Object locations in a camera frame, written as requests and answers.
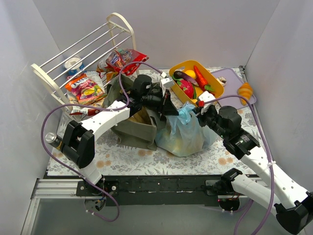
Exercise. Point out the red chili pepper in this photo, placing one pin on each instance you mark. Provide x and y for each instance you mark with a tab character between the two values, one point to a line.
202	82

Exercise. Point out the purple eggplant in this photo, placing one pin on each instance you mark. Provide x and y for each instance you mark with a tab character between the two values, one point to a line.
179	75

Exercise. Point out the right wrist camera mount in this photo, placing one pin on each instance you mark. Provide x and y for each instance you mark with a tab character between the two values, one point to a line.
204	101

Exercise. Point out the red snack bag lower shelf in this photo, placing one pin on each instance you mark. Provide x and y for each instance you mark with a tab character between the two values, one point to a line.
123	56

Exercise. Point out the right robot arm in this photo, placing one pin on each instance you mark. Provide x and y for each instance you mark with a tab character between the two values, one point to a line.
290	203

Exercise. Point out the dark drink can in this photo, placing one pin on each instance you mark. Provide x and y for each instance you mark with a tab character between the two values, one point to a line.
54	140

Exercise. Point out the blue white tin can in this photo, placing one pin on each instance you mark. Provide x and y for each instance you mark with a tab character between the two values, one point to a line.
73	65

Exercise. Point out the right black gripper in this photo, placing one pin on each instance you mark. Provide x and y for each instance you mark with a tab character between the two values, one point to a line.
202	115

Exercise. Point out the orange croissant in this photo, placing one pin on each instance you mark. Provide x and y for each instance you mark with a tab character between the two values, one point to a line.
245	91

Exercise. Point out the green canvas tote bag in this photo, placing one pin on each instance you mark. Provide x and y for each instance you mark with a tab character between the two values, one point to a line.
130	133

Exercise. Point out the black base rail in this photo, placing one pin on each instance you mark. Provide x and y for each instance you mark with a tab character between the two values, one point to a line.
160	189

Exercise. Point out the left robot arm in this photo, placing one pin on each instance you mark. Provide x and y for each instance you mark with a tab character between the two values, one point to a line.
79	139

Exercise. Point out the purple tray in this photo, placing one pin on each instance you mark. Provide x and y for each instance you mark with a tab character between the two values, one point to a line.
233	83

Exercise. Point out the colourful fruit candy bag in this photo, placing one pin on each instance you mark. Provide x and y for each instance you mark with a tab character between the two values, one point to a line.
85	90

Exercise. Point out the pink dragon fruit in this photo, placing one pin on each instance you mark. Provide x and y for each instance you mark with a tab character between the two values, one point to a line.
186	87

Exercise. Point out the chocolate white donut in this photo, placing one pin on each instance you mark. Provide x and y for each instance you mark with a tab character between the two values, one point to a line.
222	80

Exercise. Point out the brown paper snack bag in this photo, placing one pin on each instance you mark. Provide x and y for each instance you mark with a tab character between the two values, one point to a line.
138	112

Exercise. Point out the light blue plastic bag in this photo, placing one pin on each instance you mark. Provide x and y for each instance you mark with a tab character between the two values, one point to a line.
183	135

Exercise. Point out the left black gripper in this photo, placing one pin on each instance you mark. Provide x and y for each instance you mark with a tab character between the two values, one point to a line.
167	103

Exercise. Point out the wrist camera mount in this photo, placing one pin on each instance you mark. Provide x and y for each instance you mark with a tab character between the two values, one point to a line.
166	82
204	101

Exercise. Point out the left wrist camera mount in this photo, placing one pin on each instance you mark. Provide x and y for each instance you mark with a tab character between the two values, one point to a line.
166	82

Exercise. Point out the white metal shelf rack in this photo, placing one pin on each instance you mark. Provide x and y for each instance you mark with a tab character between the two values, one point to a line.
100	54

